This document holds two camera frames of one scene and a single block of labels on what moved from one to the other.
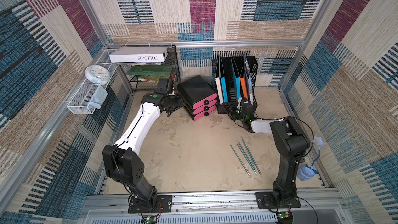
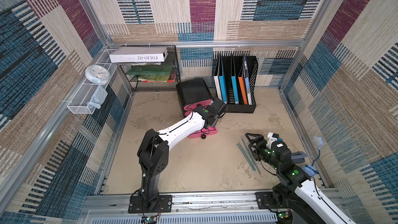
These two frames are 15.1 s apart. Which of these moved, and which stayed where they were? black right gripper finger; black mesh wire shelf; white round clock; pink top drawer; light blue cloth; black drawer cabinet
Moved: black right gripper finger; pink top drawer
Stayed: black mesh wire shelf; black drawer cabinet; light blue cloth; white round clock
